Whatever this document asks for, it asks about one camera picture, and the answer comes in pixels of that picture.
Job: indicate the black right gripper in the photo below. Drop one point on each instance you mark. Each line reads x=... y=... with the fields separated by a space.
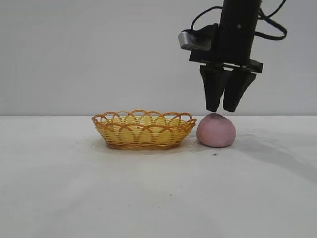
x=237 y=39

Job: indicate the pink peach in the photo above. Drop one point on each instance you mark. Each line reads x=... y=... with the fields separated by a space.
x=215 y=131

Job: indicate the yellow orange woven basket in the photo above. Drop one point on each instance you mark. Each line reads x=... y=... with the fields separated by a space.
x=138 y=138

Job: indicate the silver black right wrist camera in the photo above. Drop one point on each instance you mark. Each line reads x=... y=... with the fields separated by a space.
x=198 y=37

